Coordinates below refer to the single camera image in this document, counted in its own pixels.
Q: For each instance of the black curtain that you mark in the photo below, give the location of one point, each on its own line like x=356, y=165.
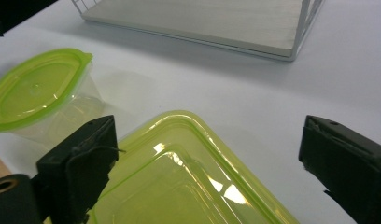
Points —
x=11, y=12

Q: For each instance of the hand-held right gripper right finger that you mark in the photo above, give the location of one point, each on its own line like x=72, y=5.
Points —
x=350, y=161

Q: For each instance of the round container with green lid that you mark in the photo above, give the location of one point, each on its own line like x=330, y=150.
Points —
x=33, y=90

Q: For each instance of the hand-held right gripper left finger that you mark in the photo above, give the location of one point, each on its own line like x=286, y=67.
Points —
x=76, y=168

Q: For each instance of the rectangular container with green lid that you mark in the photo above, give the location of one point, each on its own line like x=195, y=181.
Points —
x=179, y=186

